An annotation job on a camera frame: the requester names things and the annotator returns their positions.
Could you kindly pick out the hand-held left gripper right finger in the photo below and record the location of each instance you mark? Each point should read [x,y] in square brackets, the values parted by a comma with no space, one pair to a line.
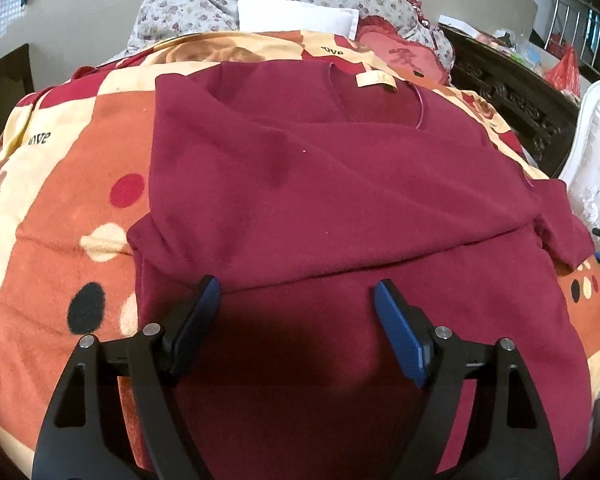
[395,325]

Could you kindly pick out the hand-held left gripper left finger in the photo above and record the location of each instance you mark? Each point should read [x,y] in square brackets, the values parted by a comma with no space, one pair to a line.
[200,312]

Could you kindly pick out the maroon sweater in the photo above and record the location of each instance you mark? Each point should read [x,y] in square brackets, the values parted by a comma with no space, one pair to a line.
[330,185]

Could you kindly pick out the red plastic bag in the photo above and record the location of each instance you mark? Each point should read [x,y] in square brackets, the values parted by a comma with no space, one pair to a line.
[565,72]

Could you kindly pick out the orange red printed blanket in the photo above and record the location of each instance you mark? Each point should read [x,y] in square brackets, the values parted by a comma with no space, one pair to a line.
[55,210]

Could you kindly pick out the dark carved wooden cabinet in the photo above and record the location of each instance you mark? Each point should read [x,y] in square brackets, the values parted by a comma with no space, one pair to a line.
[505,90]

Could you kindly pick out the metal rack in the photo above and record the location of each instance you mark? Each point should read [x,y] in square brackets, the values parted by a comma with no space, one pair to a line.
[562,10]

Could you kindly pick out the red pillow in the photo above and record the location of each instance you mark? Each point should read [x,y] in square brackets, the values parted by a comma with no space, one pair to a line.
[395,45]

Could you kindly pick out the dark wooden furniture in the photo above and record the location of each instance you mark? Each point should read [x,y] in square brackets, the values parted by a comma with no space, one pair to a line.
[5,90]

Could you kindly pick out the white pillow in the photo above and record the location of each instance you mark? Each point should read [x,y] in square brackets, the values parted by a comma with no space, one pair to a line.
[300,15]

